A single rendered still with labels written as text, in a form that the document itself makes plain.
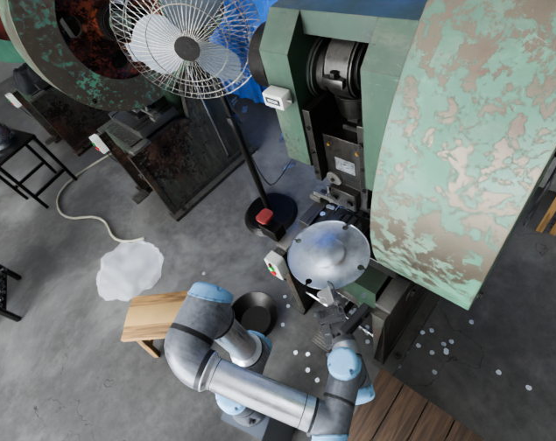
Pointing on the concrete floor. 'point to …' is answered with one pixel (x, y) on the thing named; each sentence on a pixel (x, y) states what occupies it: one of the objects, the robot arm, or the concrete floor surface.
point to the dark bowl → (256, 312)
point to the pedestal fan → (175, 38)
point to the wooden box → (404, 416)
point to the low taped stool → (151, 318)
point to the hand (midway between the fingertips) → (331, 283)
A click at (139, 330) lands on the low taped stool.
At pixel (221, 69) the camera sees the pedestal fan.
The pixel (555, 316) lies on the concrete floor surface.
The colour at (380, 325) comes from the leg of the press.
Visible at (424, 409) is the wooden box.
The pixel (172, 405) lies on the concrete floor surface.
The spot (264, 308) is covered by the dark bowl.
